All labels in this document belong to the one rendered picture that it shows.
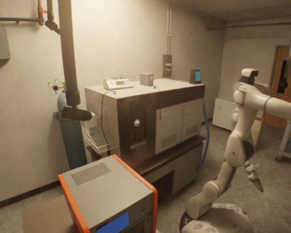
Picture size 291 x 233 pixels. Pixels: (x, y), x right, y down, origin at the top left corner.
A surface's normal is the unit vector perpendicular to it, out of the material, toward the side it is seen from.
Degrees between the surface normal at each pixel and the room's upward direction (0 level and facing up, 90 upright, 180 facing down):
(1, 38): 90
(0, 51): 90
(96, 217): 0
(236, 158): 89
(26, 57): 90
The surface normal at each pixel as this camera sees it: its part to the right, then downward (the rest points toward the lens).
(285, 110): -0.71, 0.11
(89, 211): 0.00, -0.94
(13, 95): 0.63, 0.26
